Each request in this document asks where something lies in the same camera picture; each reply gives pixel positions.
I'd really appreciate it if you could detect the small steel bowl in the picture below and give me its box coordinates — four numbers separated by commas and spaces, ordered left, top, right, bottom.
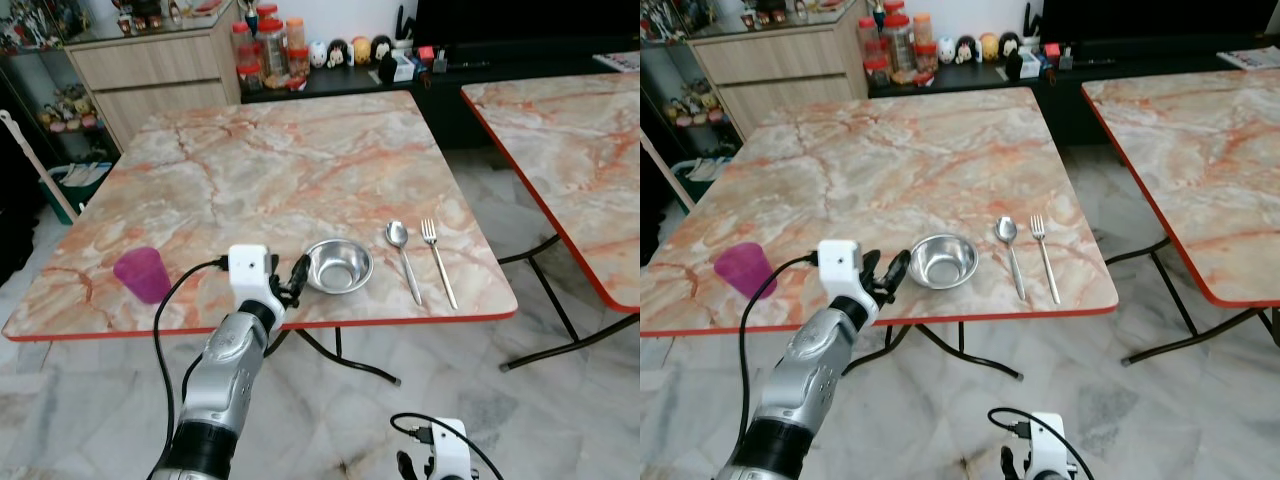
908, 233, 981, 291
304, 238, 375, 295

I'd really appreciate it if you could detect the marble top folding table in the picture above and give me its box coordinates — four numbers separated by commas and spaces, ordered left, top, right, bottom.
640, 86, 1121, 383
0, 90, 521, 389
1080, 68, 1280, 367
460, 72, 641, 373

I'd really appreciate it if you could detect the steel spoon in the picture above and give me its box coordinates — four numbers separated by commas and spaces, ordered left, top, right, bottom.
385, 220, 425, 307
994, 215, 1029, 302

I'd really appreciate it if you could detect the purple plastic cup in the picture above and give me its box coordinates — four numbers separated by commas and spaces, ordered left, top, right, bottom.
113, 247, 173, 305
713, 242, 777, 301

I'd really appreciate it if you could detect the steel fork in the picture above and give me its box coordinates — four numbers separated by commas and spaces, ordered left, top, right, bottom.
420, 218, 460, 311
1030, 213, 1063, 306

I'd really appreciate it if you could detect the green plastic basket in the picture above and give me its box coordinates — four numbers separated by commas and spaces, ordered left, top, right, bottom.
40, 160, 113, 223
672, 150, 736, 207

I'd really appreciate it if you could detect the light wooden drawer cabinet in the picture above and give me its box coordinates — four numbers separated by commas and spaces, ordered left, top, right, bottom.
690, 0, 869, 141
62, 0, 243, 151

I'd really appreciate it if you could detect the orange snack jar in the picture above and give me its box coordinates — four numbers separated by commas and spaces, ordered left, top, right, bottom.
286, 18, 310, 79
912, 12, 937, 73

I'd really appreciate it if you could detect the glass display shelf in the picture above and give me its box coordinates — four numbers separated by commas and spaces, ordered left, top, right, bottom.
0, 40, 121, 166
640, 40, 726, 153

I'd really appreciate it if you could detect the black television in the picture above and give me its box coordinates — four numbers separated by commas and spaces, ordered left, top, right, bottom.
412, 0, 641, 51
1040, 0, 1280, 47

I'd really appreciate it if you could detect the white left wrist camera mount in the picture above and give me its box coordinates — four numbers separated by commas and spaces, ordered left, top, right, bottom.
818, 240, 881, 326
227, 244, 285, 323

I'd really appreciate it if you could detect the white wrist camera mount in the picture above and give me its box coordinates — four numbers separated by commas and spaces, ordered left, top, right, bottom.
227, 244, 285, 323
1028, 412, 1069, 480
428, 418, 471, 480
818, 240, 881, 326

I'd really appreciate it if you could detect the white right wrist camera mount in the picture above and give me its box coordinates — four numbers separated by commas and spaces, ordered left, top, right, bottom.
1028, 412, 1069, 480
428, 418, 471, 480

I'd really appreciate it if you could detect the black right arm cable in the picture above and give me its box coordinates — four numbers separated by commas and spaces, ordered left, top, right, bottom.
390, 412, 506, 480
988, 407, 1099, 480

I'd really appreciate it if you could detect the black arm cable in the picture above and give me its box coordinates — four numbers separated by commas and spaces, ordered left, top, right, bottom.
390, 412, 506, 480
988, 407, 1099, 480
152, 257, 233, 451
738, 255, 823, 461

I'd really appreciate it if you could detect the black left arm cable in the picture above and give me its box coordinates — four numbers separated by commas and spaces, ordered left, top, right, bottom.
152, 257, 233, 451
738, 255, 823, 461

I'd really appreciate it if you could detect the white long stick handle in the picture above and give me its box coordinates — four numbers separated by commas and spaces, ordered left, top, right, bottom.
640, 130, 693, 213
0, 108, 79, 223

